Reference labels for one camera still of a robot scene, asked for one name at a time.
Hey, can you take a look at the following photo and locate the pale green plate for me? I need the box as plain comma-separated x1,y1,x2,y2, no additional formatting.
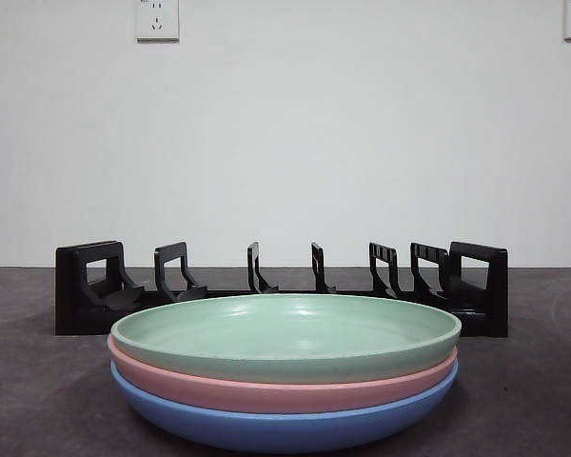
109,293,463,386

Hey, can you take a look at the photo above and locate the pink plate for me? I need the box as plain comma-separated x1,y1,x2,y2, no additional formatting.
107,332,459,414

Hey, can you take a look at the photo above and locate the blue plate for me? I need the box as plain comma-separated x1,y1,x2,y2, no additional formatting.
109,359,460,453

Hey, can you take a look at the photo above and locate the black dish rack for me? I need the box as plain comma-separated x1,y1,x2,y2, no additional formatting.
55,239,509,339

